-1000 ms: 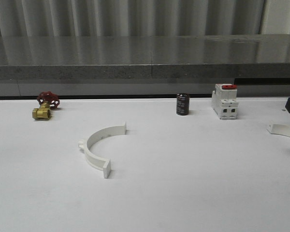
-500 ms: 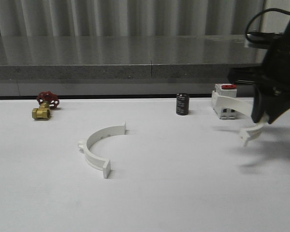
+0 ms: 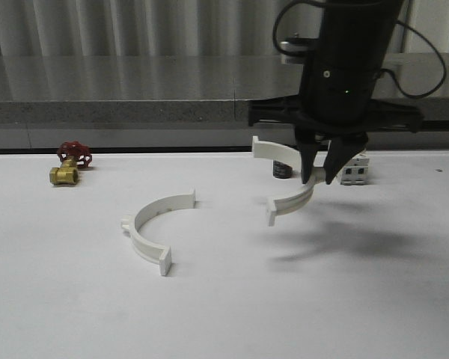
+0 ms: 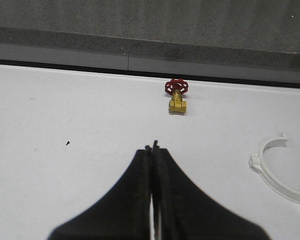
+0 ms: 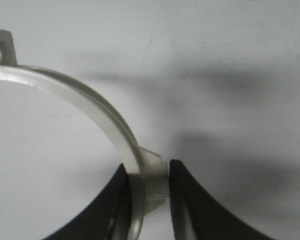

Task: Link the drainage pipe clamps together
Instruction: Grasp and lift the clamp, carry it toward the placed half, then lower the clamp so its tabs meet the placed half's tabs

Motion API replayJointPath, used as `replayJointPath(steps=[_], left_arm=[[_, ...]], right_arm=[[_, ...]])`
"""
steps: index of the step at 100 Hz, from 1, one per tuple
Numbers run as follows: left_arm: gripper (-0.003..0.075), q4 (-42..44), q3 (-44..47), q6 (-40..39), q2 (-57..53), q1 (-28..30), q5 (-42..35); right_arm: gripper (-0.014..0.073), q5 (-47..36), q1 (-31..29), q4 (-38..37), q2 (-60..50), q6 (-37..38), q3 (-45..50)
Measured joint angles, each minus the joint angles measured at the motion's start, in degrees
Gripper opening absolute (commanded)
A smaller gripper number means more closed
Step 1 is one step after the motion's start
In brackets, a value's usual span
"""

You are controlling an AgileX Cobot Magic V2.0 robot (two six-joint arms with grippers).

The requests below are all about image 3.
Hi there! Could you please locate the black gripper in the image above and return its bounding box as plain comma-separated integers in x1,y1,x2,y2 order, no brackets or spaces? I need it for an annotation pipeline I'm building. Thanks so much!
248,48,424,185

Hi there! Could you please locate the white half pipe clamp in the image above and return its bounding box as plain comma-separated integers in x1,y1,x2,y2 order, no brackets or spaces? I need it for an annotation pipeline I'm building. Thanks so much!
251,136,326,227
120,189,196,277

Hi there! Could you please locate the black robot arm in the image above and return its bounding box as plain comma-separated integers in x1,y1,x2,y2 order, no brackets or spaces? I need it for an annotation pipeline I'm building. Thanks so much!
248,1,424,183

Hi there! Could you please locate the black cylindrical capacitor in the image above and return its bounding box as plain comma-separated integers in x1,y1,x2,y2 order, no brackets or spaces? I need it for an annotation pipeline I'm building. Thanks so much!
272,161,293,179

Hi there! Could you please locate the brass valve red handwheel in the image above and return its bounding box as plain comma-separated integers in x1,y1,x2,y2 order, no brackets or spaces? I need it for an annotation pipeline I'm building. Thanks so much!
49,141,92,185

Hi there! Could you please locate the grey stone countertop ledge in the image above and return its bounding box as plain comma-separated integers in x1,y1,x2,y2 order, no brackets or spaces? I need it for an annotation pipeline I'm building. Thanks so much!
0,53,449,126

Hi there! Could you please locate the white circuit breaker red switch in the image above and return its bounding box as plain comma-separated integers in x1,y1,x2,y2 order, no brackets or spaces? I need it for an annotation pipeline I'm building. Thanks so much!
337,150,370,185

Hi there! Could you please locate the black cable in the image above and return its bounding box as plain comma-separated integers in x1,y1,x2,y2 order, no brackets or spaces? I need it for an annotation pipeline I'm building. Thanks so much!
377,19,447,99

